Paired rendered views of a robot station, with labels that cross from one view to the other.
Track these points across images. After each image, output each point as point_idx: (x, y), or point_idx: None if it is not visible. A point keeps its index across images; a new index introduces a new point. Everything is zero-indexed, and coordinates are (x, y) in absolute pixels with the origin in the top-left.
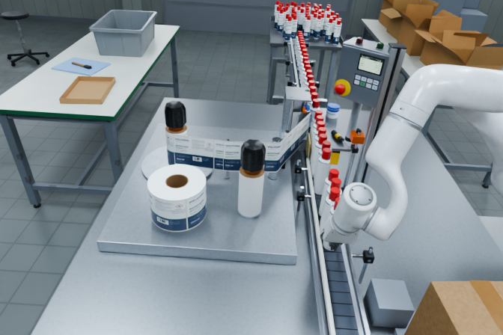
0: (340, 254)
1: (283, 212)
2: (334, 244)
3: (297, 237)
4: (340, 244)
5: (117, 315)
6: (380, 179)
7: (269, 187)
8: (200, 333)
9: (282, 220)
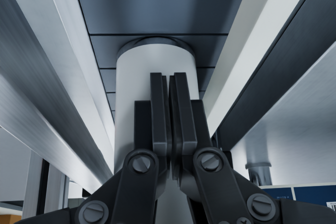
0: (97, 25)
1: (288, 126)
2: (179, 149)
3: None
4: (135, 175)
5: None
6: (1, 160)
7: (283, 155)
8: None
9: (310, 112)
